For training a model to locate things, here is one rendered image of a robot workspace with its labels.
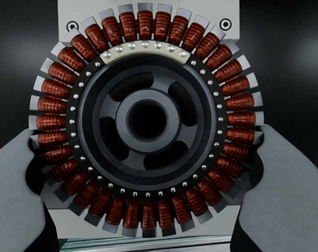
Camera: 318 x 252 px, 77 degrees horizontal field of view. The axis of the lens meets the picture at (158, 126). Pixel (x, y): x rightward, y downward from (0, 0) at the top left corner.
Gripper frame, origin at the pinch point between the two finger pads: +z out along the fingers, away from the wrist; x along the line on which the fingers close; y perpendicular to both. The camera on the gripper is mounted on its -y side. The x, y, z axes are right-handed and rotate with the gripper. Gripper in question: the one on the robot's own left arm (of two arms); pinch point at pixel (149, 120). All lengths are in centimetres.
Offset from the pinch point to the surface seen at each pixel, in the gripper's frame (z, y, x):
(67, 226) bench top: 2.1, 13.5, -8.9
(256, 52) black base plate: 8.4, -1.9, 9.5
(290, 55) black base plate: 8.2, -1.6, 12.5
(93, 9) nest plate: 9.0, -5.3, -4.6
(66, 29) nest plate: 8.3, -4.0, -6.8
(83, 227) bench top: 2.0, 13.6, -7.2
